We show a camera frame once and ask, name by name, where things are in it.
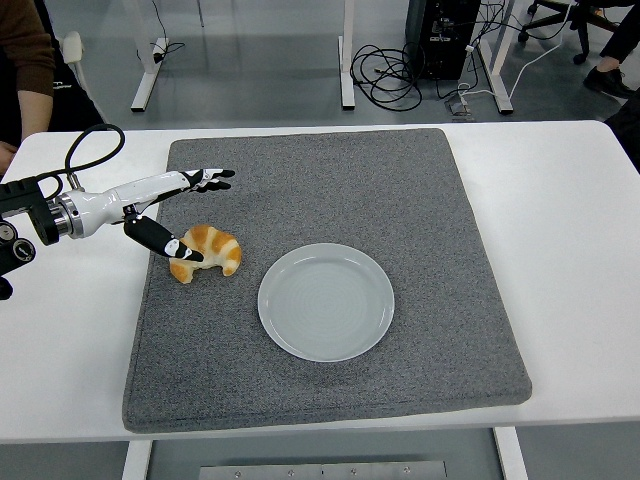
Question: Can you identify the person with black shoe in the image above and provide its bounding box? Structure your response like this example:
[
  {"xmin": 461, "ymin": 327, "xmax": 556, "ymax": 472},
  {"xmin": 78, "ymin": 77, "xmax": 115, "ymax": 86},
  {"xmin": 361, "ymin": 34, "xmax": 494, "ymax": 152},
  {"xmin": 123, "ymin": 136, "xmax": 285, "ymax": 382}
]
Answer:
[{"xmin": 582, "ymin": 0, "xmax": 640, "ymax": 100}]

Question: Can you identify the round grey plate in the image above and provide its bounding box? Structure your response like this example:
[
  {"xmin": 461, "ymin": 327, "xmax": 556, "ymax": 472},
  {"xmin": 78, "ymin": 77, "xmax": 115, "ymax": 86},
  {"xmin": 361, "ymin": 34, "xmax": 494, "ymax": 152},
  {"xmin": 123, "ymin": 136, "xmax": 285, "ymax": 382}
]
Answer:
[{"xmin": 257, "ymin": 242, "xmax": 396, "ymax": 363}]

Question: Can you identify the white table leg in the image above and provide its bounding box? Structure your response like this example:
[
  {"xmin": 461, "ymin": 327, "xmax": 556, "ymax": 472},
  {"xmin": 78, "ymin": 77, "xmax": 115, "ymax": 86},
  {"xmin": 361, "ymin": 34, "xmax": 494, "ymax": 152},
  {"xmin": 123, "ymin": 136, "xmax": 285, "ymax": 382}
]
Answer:
[
  {"xmin": 492, "ymin": 427, "xmax": 529, "ymax": 480},
  {"xmin": 121, "ymin": 439, "xmax": 153, "ymax": 480}
]

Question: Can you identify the grey fabric mat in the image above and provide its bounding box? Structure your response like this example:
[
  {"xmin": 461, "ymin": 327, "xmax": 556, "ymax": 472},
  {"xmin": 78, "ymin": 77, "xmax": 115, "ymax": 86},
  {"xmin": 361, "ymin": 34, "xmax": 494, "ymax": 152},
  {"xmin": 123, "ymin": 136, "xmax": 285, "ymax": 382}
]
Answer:
[{"xmin": 122, "ymin": 127, "xmax": 532, "ymax": 434}]

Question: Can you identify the white chair armrest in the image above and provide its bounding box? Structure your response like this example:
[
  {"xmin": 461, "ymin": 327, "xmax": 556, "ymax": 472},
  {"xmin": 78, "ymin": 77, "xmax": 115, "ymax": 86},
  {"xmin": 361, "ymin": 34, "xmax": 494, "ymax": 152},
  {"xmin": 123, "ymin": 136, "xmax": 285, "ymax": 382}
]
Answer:
[{"xmin": 59, "ymin": 30, "xmax": 109, "ymax": 124}]

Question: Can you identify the person's hand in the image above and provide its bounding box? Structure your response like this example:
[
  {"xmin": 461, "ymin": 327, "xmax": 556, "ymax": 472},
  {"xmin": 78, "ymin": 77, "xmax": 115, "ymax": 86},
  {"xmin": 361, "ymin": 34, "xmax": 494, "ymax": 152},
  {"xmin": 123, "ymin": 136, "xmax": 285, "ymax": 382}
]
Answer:
[{"xmin": 0, "ymin": 141, "xmax": 19, "ymax": 174}]

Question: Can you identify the croissant bread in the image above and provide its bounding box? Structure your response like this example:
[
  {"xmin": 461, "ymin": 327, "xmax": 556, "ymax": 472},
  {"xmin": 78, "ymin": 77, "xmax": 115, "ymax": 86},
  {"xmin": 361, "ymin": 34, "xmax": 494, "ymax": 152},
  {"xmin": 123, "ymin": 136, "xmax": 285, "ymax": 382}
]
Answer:
[{"xmin": 168, "ymin": 224, "xmax": 243, "ymax": 285}]

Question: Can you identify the coiled black cable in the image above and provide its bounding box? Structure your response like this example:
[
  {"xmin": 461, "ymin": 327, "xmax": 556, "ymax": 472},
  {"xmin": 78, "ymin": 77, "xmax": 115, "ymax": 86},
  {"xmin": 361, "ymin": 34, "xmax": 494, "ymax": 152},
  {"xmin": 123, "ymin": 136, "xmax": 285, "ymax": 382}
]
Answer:
[{"xmin": 349, "ymin": 42, "xmax": 424, "ymax": 112}]

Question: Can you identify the black rounded object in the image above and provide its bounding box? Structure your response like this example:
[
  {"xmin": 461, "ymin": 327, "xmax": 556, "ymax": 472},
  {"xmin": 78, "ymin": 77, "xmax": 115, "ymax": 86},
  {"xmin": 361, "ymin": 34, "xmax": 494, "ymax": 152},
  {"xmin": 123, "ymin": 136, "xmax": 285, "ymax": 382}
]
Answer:
[{"xmin": 602, "ymin": 99, "xmax": 640, "ymax": 174}]

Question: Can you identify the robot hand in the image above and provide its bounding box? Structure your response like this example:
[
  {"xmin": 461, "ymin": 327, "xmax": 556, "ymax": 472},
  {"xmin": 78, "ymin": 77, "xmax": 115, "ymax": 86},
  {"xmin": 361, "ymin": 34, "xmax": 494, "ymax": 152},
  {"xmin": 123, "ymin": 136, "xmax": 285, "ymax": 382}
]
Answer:
[{"xmin": 69, "ymin": 167, "xmax": 236, "ymax": 264}]

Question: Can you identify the grey metal plate with screws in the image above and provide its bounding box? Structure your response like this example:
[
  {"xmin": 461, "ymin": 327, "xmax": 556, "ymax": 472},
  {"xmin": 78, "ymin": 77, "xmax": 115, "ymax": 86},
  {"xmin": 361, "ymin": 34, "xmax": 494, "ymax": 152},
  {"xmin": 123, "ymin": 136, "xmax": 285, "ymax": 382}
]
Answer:
[{"xmin": 198, "ymin": 460, "xmax": 449, "ymax": 480}]

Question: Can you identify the grey floor socket box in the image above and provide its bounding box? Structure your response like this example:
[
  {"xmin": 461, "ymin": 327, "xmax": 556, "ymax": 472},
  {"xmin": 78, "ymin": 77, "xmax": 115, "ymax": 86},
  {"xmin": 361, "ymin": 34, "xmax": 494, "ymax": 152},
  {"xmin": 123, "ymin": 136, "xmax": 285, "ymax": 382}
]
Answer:
[{"xmin": 444, "ymin": 92, "xmax": 476, "ymax": 121}]

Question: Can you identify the thin black cable with plug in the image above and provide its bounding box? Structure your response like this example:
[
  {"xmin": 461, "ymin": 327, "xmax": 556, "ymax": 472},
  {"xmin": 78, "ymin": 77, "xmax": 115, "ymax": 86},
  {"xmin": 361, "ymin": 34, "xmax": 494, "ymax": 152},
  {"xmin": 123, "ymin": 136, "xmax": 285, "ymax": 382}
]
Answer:
[{"xmin": 149, "ymin": 0, "xmax": 186, "ymax": 64}]

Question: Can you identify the white desk leg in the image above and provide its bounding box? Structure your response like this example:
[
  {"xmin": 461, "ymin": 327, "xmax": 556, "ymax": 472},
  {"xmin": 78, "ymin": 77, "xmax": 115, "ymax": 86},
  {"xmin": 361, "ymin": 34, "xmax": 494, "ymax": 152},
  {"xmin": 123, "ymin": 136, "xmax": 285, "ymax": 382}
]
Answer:
[
  {"xmin": 337, "ymin": 0, "xmax": 357, "ymax": 110},
  {"xmin": 477, "ymin": 0, "xmax": 516, "ymax": 115},
  {"xmin": 130, "ymin": 0, "xmax": 170, "ymax": 114}
]

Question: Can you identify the black office chair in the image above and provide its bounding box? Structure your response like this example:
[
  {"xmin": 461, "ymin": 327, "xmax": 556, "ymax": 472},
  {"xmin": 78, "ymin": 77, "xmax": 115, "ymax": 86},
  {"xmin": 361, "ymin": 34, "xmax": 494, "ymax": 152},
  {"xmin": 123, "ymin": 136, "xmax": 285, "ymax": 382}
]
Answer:
[{"xmin": 517, "ymin": 0, "xmax": 619, "ymax": 65}]

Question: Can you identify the white cable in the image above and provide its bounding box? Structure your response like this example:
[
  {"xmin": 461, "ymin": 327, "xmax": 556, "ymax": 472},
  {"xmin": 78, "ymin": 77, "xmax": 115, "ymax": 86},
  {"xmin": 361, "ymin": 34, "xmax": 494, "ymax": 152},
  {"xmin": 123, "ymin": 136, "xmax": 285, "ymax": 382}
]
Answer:
[{"xmin": 455, "ymin": 0, "xmax": 576, "ymax": 109}]

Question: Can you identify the black computer tower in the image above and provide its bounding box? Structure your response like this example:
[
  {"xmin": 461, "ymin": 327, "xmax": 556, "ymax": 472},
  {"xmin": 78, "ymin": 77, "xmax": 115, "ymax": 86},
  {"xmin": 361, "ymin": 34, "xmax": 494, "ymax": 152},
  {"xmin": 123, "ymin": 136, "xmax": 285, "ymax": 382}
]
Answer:
[{"xmin": 404, "ymin": 0, "xmax": 481, "ymax": 81}]

